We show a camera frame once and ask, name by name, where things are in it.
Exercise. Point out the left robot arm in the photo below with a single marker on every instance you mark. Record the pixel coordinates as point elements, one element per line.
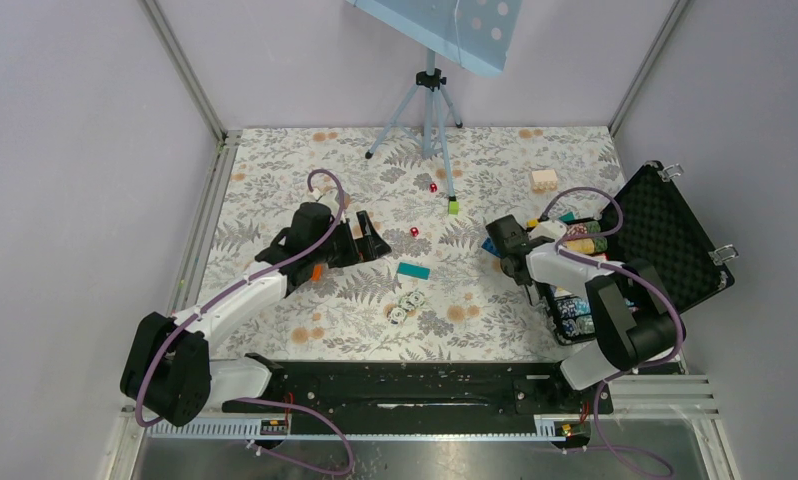
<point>169,369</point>

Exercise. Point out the beige lego brick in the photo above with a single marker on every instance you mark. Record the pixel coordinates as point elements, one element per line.
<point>543,180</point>

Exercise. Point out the teal rectangular block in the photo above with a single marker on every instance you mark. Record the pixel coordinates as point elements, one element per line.
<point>412,270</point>

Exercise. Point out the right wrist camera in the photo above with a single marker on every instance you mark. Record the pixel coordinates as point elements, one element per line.
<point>550,229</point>

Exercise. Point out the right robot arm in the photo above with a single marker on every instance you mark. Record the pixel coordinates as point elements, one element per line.
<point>635,322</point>

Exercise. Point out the black poker case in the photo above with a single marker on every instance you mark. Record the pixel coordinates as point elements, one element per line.
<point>650,220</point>

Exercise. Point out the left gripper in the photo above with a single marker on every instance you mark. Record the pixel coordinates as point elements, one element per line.
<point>369,247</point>

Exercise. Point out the blue lego brick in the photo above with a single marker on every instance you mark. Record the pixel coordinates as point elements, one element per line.
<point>488,246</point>

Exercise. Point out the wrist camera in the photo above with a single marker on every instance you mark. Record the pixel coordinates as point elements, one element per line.
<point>550,229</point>
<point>327,196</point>

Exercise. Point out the orange curved block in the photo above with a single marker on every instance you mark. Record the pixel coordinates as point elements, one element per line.
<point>317,273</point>

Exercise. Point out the green small block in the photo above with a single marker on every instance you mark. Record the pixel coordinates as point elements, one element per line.
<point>566,216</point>

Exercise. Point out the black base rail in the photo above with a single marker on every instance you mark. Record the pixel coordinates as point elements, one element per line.
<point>424,398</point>

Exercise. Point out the floral table cloth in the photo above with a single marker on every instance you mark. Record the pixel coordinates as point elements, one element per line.
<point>438,295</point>

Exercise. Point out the light blue perforated board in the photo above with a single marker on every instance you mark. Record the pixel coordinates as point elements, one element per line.
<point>474,34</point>

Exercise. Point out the blue tripod stand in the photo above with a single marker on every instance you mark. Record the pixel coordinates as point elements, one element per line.
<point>438,108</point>

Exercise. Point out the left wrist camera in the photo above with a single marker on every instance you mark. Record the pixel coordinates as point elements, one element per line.
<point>327,196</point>

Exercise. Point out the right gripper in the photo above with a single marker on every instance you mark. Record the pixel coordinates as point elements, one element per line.
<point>522,281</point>

